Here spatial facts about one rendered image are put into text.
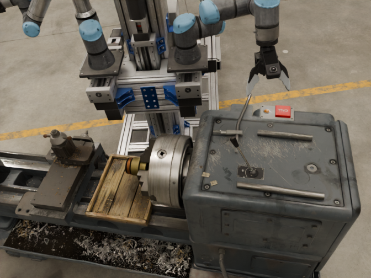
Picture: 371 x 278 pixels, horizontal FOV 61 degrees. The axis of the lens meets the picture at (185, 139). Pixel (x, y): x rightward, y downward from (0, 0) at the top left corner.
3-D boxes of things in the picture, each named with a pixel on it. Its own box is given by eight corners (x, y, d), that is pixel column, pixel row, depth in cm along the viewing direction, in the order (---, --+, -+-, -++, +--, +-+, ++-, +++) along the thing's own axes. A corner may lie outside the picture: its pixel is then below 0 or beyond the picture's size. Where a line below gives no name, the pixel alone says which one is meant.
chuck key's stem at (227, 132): (212, 135, 125) (242, 137, 123) (212, 132, 123) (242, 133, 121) (213, 132, 126) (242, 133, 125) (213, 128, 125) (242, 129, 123)
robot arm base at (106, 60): (92, 55, 187) (86, 40, 180) (117, 53, 186) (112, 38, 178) (86, 70, 177) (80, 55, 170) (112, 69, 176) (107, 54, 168)
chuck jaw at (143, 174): (163, 171, 134) (155, 194, 126) (164, 178, 138) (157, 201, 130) (138, 169, 136) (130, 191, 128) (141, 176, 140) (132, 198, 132)
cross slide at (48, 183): (98, 142, 174) (95, 137, 170) (64, 212, 147) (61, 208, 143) (70, 139, 177) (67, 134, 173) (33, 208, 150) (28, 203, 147)
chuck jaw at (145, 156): (167, 161, 140) (167, 135, 136) (164, 165, 135) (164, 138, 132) (143, 158, 142) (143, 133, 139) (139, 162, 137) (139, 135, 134)
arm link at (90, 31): (87, 55, 169) (78, 33, 159) (84, 43, 178) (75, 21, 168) (109, 49, 171) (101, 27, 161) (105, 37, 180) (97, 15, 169)
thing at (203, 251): (295, 238, 222) (324, 167, 156) (297, 313, 192) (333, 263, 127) (210, 226, 234) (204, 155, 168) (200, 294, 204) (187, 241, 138)
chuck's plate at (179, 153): (196, 155, 157) (188, 121, 130) (185, 218, 142) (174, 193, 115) (189, 155, 158) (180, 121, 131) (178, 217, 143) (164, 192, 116)
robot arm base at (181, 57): (175, 49, 182) (173, 34, 175) (201, 48, 181) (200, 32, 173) (173, 65, 173) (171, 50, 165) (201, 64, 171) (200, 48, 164)
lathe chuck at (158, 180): (189, 155, 158) (180, 121, 131) (178, 217, 143) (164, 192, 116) (171, 153, 160) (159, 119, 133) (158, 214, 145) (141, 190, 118)
